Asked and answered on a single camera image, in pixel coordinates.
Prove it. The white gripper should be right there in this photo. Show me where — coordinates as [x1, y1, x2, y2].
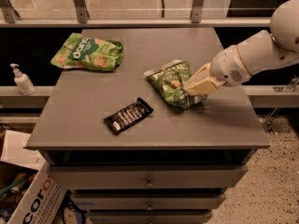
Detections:
[183, 45, 251, 96]

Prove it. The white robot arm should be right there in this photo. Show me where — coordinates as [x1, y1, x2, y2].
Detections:
[183, 0, 299, 96]

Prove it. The black cable on floor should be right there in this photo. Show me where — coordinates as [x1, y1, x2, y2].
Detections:
[60, 191, 88, 224]

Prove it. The green dang snack bag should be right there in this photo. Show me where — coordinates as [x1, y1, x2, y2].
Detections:
[50, 33, 123, 72]

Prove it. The grey drawer cabinet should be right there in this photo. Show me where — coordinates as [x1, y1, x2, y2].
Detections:
[28, 28, 269, 224]

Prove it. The metal floor bracket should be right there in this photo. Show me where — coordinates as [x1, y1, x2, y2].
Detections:
[274, 76, 299, 92]

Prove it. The drawer knob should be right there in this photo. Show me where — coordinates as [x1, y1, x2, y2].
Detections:
[146, 203, 154, 211]
[145, 178, 154, 188]

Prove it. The green jalapeno chip bag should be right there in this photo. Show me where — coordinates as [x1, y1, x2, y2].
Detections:
[144, 60, 207, 109]

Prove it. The black rxbar chocolate bar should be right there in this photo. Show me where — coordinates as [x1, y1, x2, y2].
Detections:
[103, 98, 153, 134]

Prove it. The top drawer knob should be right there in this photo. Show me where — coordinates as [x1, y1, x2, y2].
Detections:
[145, 178, 154, 188]

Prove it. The white pump sanitizer bottle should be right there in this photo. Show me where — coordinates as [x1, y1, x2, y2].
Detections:
[10, 63, 36, 95]

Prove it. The white cardboard box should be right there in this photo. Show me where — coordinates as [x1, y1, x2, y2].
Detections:
[0, 130, 65, 224]

